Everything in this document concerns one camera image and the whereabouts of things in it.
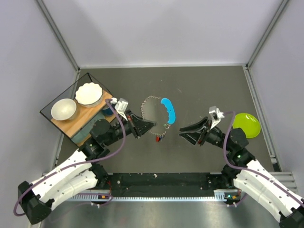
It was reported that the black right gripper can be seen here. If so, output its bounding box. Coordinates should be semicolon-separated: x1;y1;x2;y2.
179;116;232;151

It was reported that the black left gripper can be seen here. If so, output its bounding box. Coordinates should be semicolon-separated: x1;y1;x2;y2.
104;109;157;146

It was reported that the blue handled metal keyring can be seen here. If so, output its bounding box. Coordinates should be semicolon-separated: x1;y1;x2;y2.
141;95;176;137

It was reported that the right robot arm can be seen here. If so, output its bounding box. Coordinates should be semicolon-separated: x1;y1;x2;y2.
179;117;304;228

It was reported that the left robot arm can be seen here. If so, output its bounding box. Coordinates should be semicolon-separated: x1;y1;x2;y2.
16;110;156;225

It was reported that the dark blue mug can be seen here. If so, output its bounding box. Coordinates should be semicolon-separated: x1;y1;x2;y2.
101;106;113;117

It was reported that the lime green plate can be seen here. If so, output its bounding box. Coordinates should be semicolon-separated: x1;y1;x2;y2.
232;113;261;139

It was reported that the pale green rectangular tray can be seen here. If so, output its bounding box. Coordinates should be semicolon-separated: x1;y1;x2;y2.
71;128;90;144

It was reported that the white scalloped bowl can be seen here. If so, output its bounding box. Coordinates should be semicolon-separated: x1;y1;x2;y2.
75;82;103;108

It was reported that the white round bowl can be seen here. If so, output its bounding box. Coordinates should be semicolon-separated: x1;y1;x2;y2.
51;98;77;121

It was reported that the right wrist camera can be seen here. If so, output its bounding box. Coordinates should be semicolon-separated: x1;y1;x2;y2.
209;106;225;129

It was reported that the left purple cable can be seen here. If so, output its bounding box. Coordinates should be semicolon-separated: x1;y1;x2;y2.
13;98;126;217

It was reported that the purple cable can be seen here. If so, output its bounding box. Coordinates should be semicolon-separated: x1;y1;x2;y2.
223;111;304;207
13;98;126;217

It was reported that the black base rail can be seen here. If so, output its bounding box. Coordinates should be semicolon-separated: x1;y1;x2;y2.
94;172;235;197

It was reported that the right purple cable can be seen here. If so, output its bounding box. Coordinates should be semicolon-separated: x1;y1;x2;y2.
223;111;304;207

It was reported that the white cable duct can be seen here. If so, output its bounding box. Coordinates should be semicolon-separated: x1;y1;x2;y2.
68;191;240;202

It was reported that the black wire wooden shelf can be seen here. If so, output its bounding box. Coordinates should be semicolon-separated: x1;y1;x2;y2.
40;73;114;146

